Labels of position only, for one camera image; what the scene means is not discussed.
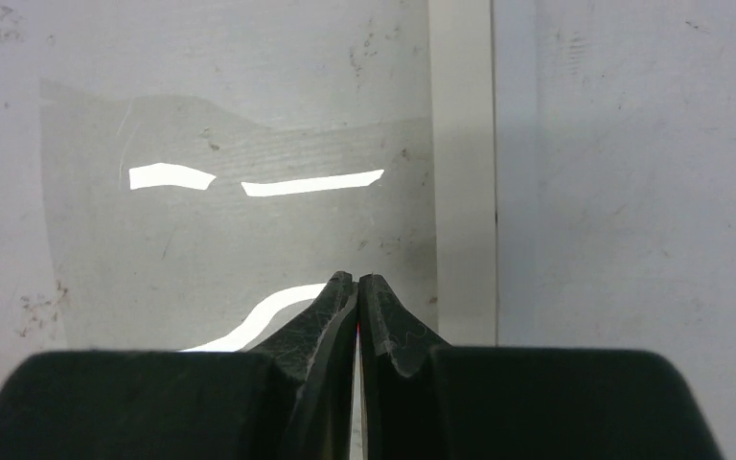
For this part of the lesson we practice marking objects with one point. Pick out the clear acrylic frame sheet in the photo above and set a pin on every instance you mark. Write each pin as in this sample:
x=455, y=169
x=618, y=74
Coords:
x=170, y=219

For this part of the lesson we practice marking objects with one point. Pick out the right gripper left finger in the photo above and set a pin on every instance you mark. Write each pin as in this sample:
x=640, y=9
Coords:
x=288, y=397

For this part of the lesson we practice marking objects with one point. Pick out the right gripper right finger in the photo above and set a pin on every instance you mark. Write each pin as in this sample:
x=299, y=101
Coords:
x=426, y=399

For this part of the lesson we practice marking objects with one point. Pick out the white paper mat border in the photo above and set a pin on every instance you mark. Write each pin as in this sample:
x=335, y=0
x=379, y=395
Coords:
x=463, y=140

